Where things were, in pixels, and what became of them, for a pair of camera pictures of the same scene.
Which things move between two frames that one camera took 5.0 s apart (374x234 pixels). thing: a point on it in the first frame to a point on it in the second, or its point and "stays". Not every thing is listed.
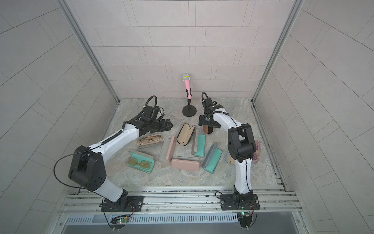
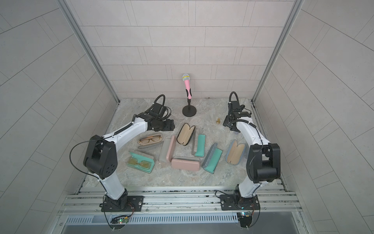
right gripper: [205, 117] to [227, 122]
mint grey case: [198, 144] stays
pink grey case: [167, 149] stays
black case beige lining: [185, 134] stays
